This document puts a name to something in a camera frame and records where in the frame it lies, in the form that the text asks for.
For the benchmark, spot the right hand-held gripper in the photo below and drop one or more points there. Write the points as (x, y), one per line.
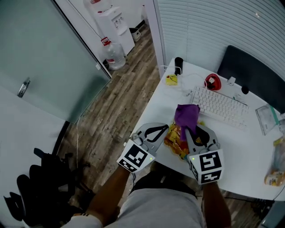
(208, 165)

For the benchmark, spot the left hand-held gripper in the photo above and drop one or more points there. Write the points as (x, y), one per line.
(135, 156)

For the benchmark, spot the yellow orange printed mouse pad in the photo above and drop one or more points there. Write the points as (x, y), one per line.
(176, 140)

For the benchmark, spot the purple cloth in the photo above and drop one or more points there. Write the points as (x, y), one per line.
(186, 115)

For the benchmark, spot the person's left forearm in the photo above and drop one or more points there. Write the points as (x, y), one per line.
(107, 196)

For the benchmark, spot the person's right forearm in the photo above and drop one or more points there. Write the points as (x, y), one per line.
(216, 204)

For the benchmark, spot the white keyboard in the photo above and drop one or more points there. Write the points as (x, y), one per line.
(219, 107)

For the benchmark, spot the yellow small box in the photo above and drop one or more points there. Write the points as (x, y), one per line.
(171, 80)

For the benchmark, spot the red heart-shaped object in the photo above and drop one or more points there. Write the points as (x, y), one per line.
(213, 82)

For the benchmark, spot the white small adapter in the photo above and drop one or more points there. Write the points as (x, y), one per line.
(231, 81)

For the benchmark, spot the black round knob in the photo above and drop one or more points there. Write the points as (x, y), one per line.
(245, 89)

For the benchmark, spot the clear plastic zip bag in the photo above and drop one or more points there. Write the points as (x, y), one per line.
(266, 119)

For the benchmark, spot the black cylinder speaker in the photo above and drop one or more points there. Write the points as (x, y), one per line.
(178, 65)

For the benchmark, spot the person's grey shorts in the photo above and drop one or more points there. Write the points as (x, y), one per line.
(160, 209)

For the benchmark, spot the black monitor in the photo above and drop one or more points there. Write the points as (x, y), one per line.
(251, 73)

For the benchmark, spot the clear snack bag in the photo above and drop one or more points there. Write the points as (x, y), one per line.
(277, 164)

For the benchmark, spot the clear water jug red cap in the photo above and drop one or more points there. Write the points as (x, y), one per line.
(114, 55)

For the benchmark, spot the white waste bin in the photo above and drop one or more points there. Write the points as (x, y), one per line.
(135, 33)

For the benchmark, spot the white window blinds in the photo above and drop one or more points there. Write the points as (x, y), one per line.
(222, 26)

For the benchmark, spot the white water dispenser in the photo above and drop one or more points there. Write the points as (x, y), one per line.
(115, 26)

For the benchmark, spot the person's white sleeve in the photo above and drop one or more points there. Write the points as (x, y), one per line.
(85, 221)

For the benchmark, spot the black office chair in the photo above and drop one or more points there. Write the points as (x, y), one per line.
(44, 182)

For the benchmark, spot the frosted glass door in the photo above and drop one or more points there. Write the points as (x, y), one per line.
(44, 55)

